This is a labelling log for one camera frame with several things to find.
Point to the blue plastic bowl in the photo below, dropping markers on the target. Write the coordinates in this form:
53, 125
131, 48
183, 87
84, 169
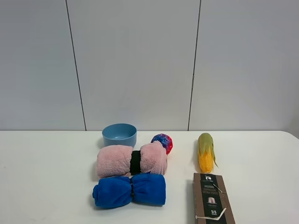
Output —
120, 134

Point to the blue rolled towel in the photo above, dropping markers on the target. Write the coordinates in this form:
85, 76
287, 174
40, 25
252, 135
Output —
114, 192

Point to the red blue speckled ball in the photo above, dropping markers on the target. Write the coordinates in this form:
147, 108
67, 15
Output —
165, 140

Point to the brown espresso capsule box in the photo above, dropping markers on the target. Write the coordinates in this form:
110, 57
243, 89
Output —
211, 202

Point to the pink towel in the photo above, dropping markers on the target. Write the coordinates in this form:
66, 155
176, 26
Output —
119, 160

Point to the toy corn cob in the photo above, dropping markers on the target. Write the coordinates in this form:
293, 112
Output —
206, 155

